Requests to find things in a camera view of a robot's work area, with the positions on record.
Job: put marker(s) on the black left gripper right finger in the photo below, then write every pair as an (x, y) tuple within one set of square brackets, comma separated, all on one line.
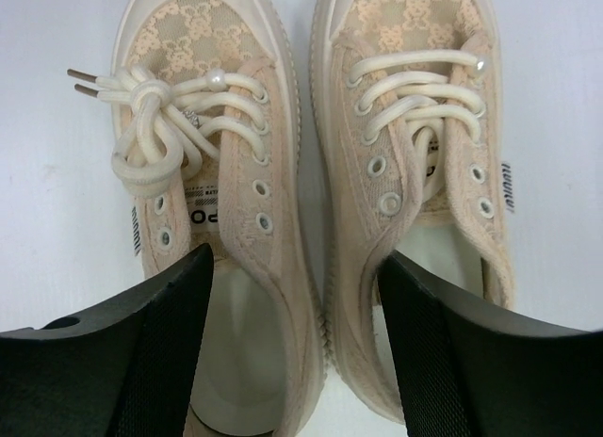
[(466, 367)]

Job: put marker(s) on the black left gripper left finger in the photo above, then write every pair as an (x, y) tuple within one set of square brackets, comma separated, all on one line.
[(123, 367)]

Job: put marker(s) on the beige lace sneaker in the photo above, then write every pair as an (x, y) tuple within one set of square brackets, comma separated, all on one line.
[(407, 98), (207, 121)]

